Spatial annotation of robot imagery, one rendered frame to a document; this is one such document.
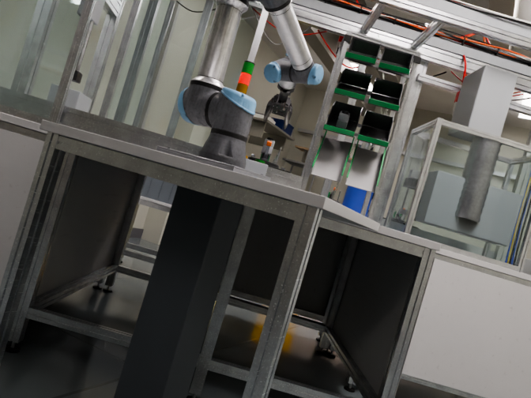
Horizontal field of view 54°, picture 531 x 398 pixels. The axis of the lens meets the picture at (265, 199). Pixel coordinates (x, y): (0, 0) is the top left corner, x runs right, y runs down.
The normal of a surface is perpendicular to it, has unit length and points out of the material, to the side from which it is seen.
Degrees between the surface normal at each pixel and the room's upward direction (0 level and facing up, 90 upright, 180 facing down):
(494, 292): 90
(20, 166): 90
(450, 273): 90
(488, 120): 90
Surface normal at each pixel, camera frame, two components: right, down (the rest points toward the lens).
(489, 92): 0.04, -0.01
